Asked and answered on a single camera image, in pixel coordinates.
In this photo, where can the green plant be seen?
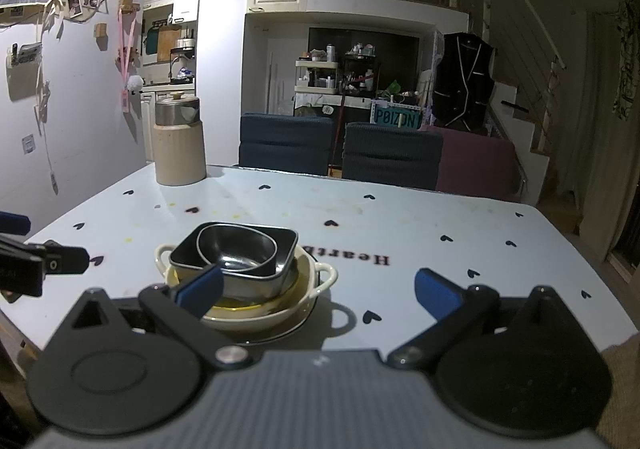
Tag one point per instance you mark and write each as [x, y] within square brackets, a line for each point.
[392, 89]

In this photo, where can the beige jug with steel top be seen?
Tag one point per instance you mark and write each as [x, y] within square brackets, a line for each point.
[180, 149]

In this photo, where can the heart printed tablecloth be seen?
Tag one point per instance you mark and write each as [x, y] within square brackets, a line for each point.
[400, 229]

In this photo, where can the white shelf cart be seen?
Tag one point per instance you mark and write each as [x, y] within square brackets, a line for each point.
[315, 76]

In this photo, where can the floral bowl with yellow rim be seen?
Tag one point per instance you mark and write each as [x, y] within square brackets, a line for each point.
[235, 308]

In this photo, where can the round steel bowl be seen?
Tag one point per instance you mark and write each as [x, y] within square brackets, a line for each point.
[240, 254]

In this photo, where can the black vest with white trim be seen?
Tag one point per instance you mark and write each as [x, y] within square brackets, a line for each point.
[462, 79]

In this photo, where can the wooden cutting board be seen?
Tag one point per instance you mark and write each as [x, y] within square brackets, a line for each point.
[169, 43]

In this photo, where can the maroon chair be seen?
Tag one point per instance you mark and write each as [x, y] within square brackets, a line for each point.
[480, 164]

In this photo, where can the beige woven cloth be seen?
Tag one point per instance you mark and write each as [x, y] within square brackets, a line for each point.
[622, 399]

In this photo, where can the wooden wall block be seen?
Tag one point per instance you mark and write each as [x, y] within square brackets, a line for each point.
[101, 30]
[129, 5]

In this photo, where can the white plate with dark rim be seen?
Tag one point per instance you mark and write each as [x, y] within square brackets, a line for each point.
[287, 329]

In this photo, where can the floral curtain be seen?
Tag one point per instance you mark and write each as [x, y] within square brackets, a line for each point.
[627, 59]

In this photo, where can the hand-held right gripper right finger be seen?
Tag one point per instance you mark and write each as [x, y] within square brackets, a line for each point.
[437, 291]

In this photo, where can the dark blue chair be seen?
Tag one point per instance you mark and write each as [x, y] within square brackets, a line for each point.
[392, 159]
[285, 144]

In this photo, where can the steel rectangular container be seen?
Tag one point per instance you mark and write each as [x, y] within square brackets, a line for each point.
[285, 249]
[265, 286]

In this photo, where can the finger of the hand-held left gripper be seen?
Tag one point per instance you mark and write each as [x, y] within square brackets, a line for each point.
[12, 222]
[65, 259]

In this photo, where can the wall letter holder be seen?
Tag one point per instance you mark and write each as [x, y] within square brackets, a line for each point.
[24, 55]

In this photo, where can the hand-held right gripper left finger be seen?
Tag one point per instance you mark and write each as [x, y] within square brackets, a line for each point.
[200, 289]

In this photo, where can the stair railing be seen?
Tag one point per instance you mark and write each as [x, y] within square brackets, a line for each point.
[525, 19]

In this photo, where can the teal sign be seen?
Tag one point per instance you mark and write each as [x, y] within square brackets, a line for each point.
[395, 118]

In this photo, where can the white base cabinet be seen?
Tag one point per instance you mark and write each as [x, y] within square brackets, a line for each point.
[150, 129]

